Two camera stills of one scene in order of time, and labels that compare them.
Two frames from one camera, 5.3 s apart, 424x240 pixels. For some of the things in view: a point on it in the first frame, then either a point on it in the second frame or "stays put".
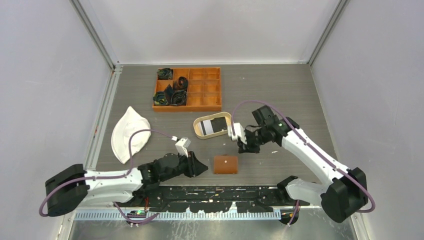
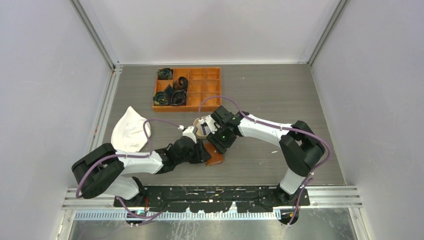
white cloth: x=129 y=122 stays put
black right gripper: x=248 y=147 -> x=220 y=146
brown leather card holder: x=225 y=164 -> x=216 y=157
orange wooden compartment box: x=203 y=92 stays put
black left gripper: x=194 y=166 -> x=202 y=155
